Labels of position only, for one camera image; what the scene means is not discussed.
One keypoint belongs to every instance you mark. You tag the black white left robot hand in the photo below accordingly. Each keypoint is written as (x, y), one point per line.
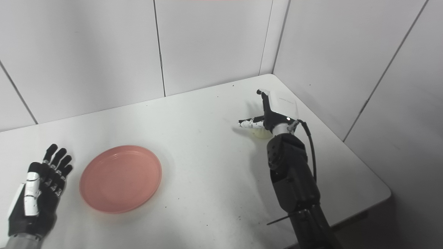
(41, 204)

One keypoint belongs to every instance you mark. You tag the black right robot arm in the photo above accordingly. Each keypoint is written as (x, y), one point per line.
(292, 180)

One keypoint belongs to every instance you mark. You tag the pink round plate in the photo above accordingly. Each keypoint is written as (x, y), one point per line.
(121, 178)

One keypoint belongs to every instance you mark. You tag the pale steamed bun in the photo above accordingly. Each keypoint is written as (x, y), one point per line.
(260, 133)

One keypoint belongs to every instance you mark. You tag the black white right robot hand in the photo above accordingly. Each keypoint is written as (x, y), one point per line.
(282, 110)

